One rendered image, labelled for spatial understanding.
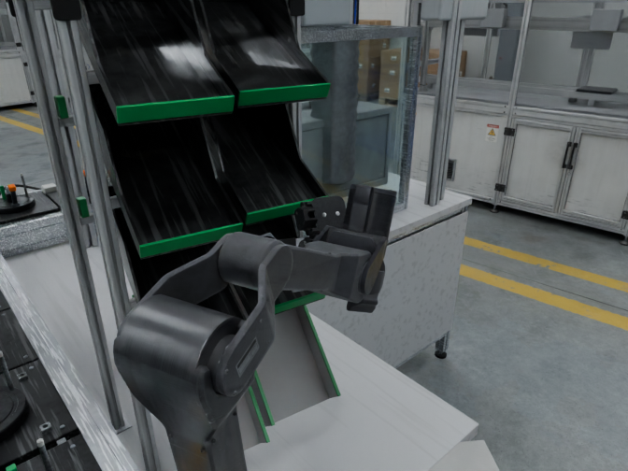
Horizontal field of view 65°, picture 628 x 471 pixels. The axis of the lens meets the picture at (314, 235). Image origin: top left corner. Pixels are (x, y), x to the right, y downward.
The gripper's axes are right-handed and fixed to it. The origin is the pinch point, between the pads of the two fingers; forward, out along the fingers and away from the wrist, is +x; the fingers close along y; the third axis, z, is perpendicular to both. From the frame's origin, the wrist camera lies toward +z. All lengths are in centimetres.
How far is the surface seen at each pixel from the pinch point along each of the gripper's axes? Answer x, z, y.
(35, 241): 126, -9, 44
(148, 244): -5.7, 5.1, 22.8
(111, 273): 6.2, -0.1, 26.6
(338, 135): 81, 20, -51
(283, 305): 2.4, -8.2, 3.2
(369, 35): 76, 51, -62
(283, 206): -2.0, 7.3, 3.8
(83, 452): 17.2, -30.7, 33.8
